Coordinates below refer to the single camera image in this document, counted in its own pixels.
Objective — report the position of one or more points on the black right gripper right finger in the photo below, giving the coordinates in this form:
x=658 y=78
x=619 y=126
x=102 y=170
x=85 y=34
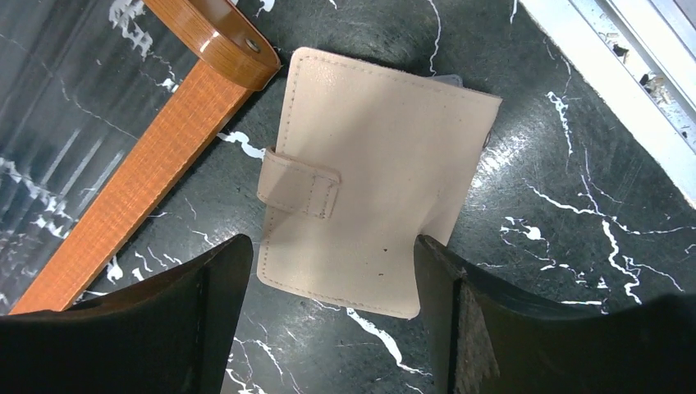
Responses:
x=486 y=335

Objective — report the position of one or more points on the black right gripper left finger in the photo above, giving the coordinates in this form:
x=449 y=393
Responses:
x=170 y=333

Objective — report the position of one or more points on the beige leather card holder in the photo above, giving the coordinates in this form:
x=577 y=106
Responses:
x=367 y=158

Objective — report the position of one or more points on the orange wooden shelf rack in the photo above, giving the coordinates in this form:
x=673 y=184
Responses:
x=234 y=62

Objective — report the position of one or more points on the aluminium frame rail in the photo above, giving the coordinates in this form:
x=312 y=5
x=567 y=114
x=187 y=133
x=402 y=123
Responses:
x=631 y=53

